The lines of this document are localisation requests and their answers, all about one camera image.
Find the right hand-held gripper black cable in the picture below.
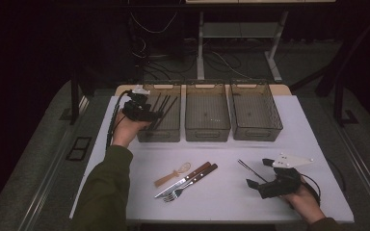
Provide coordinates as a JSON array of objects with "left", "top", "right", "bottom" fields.
[{"left": 300, "top": 173, "right": 322, "bottom": 208}]

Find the person's right hand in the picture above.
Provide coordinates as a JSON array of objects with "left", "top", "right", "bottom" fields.
[{"left": 278, "top": 182, "right": 327, "bottom": 224}]

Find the white metal desk frame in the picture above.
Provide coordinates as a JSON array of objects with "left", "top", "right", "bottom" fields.
[{"left": 185, "top": 0, "right": 336, "bottom": 84}]

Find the black floor frame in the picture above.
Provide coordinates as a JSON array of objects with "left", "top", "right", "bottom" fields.
[{"left": 65, "top": 136, "right": 93, "bottom": 162}]

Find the smoky transparent plastic bin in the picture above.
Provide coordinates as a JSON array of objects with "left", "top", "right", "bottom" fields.
[
  {"left": 229, "top": 81, "right": 284, "bottom": 142},
  {"left": 133, "top": 82, "right": 182, "bottom": 143},
  {"left": 184, "top": 82, "right": 232, "bottom": 142}
]

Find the thin black cable loop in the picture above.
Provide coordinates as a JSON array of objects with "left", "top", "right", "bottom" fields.
[{"left": 327, "top": 158, "right": 348, "bottom": 194}]

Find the white hanging cable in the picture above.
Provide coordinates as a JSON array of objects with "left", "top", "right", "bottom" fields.
[{"left": 129, "top": 11, "right": 178, "bottom": 35}]

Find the wooden-handled fork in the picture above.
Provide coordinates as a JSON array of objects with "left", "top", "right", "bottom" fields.
[{"left": 163, "top": 163, "right": 219, "bottom": 203}]

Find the black stand post with base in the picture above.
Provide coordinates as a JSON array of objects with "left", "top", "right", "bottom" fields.
[{"left": 332, "top": 78, "right": 360, "bottom": 128}]

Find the black tripod stand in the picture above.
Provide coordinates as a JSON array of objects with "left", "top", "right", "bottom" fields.
[{"left": 289, "top": 13, "right": 370, "bottom": 98}]

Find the black chopstick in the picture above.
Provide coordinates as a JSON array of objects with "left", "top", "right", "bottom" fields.
[
  {"left": 148, "top": 94, "right": 170, "bottom": 131},
  {"left": 152, "top": 95, "right": 172, "bottom": 131}
]

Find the white floor cable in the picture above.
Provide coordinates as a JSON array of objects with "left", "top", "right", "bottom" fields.
[{"left": 210, "top": 50, "right": 258, "bottom": 81}]

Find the person's left hand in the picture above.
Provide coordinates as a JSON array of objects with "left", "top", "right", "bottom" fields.
[{"left": 111, "top": 109, "right": 152, "bottom": 149}]

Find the wooden-handled table knife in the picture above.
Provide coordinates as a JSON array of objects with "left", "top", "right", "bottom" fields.
[{"left": 154, "top": 161, "right": 212, "bottom": 199}]

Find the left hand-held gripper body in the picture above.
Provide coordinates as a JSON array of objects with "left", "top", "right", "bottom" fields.
[{"left": 121, "top": 85, "right": 153, "bottom": 122}]

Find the left hand-held gripper black cable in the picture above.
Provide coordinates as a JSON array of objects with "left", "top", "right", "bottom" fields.
[{"left": 105, "top": 90, "right": 133, "bottom": 152}]

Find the metal floor rail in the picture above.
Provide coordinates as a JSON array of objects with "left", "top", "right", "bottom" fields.
[
  {"left": 333, "top": 124, "right": 370, "bottom": 222},
  {"left": 18, "top": 95, "right": 90, "bottom": 231}
]

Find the white table cover sheet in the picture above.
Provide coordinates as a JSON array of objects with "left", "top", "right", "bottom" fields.
[{"left": 69, "top": 94, "right": 355, "bottom": 224}]

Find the translucent amber plastic spoon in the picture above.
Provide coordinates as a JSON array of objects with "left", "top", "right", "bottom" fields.
[{"left": 153, "top": 161, "right": 192, "bottom": 189}]

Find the hand-held gripper black cable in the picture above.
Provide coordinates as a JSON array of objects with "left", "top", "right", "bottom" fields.
[
  {"left": 300, "top": 173, "right": 322, "bottom": 208},
  {"left": 105, "top": 90, "right": 133, "bottom": 152}
]

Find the bundle of black floor cables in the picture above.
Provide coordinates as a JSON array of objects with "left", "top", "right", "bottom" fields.
[{"left": 138, "top": 38, "right": 271, "bottom": 81}]

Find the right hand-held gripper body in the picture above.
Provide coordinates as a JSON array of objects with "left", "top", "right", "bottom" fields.
[{"left": 256, "top": 152, "right": 314, "bottom": 200}]

